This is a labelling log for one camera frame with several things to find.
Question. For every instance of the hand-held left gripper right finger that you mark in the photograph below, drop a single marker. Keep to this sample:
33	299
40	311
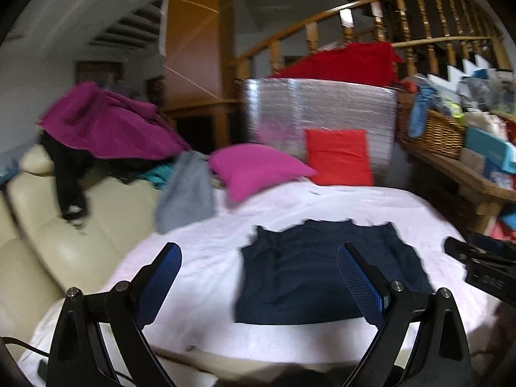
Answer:
361	286

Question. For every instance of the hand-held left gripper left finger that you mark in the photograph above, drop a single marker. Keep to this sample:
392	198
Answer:
161	282

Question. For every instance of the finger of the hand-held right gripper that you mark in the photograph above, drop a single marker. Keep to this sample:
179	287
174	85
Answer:
494	242
457	248

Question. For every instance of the navy blue coat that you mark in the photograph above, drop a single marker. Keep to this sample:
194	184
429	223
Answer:
306	274

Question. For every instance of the black clothes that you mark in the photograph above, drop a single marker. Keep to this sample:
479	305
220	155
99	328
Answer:
68	177

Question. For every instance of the red paper bags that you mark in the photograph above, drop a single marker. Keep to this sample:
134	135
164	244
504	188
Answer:
504	225

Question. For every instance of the wooden bench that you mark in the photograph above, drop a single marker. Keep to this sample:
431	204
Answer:
455	173

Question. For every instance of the cream leather sofa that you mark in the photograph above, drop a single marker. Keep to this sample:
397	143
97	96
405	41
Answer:
80	242

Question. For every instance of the grey garment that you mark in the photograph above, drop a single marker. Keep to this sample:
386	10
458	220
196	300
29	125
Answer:
185	193

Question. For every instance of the light blue cardboard box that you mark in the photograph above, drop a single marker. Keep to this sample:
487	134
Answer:
483	141

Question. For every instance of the pale pink fleece blanket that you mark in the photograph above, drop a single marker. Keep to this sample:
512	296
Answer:
242	217

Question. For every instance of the teal cloth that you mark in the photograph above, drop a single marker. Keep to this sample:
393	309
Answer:
155	177

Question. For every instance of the large wicker basket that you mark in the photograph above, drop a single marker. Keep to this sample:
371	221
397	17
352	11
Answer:
435	133

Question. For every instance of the white plastic bag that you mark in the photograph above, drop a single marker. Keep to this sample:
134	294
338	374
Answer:
483	120

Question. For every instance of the red pillow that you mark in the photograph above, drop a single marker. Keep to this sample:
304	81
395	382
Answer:
338	157

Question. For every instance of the blue cloth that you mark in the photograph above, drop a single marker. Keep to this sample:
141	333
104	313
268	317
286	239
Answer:
419	109

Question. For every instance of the magenta pillow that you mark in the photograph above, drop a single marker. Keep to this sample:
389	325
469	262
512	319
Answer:
254	169

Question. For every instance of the grey plastic bag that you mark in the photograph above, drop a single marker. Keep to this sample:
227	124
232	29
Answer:
473	92

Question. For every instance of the magenta fleece robe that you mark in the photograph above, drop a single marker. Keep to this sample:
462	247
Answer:
105	125

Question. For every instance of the staircase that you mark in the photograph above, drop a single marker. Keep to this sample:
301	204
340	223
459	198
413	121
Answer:
463	70

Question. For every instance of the silver foil insulation board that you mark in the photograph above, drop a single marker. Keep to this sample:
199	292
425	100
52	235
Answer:
314	105

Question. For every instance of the red fuzzy cloth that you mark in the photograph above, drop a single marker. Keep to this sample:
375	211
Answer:
354	64

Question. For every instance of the framed picture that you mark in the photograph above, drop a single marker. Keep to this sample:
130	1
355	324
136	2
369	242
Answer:
96	71

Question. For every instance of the wooden column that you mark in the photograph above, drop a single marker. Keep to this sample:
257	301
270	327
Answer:
193	48

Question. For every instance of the wooden stair railing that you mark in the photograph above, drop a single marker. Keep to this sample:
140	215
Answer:
282	34

